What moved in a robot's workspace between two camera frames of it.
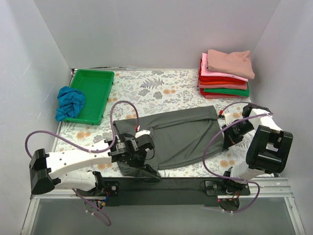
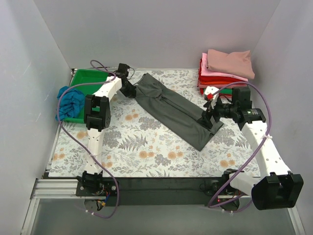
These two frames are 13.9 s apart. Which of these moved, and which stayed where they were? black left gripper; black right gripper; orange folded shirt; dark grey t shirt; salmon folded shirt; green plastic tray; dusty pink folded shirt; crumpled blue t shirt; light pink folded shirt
Moved: black left gripper; dark grey t shirt; black right gripper
Stayed: salmon folded shirt; dusty pink folded shirt; crumpled blue t shirt; orange folded shirt; green plastic tray; light pink folded shirt
